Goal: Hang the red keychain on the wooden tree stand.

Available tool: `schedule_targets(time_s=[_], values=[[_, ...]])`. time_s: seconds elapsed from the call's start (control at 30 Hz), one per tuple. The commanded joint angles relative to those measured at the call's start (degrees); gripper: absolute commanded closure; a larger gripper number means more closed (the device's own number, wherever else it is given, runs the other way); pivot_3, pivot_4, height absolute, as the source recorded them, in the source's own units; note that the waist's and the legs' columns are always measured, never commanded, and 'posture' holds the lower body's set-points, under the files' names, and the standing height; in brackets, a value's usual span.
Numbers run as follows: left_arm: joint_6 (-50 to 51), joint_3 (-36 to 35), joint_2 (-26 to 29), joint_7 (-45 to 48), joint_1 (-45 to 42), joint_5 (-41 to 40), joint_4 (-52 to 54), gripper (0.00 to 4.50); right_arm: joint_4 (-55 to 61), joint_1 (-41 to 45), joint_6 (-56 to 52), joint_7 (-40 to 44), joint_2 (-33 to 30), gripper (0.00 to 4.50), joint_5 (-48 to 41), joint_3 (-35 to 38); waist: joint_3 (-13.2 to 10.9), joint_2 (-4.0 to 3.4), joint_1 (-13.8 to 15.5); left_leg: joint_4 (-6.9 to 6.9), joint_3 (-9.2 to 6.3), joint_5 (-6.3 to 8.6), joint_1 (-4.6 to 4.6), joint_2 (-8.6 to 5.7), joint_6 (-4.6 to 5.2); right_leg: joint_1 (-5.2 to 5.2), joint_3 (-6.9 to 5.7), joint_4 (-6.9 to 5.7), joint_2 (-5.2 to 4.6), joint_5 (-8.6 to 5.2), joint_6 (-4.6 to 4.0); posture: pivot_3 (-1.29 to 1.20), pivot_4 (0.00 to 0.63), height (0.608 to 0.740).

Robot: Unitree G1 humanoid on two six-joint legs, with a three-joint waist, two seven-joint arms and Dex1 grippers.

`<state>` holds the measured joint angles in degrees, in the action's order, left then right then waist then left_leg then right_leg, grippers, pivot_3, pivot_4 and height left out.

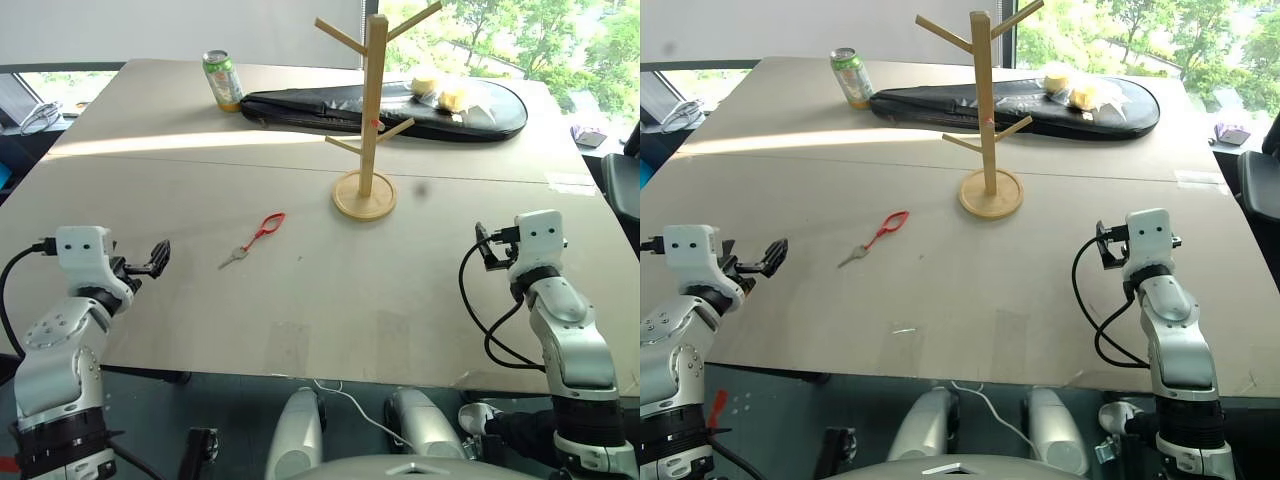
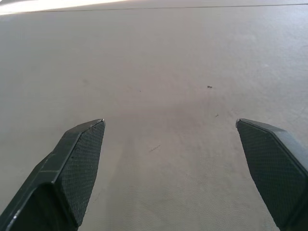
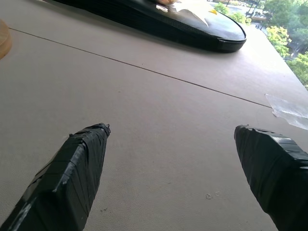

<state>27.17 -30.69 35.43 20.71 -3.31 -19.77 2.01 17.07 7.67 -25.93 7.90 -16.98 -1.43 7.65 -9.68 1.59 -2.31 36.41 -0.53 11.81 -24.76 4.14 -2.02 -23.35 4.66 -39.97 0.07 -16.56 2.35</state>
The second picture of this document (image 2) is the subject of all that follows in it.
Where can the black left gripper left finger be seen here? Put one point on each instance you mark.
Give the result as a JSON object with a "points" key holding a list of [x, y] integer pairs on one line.
{"points": [[69, 168]]}

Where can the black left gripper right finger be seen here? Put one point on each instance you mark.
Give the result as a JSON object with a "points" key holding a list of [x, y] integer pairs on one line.
{"points": [[272, 168]]}

